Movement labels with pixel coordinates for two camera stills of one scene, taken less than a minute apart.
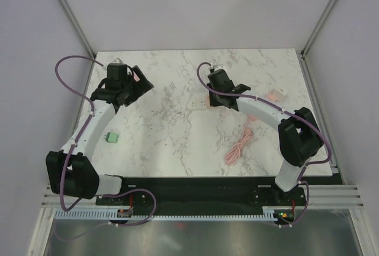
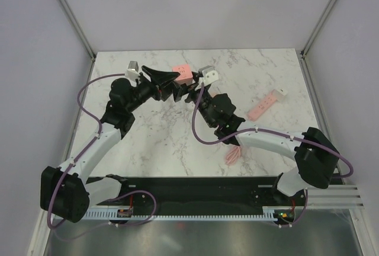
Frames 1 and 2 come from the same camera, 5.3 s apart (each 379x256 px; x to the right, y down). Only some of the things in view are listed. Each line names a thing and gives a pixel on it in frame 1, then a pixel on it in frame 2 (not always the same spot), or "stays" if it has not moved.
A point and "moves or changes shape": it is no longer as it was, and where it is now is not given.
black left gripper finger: (141, 84) → (160, 77)
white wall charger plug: (280, 94) stays
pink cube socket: (136, 77) moves or changes shape
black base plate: (201, 192) stays
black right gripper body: (215, 100) → (205, 100)
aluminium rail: (334, 197) stays
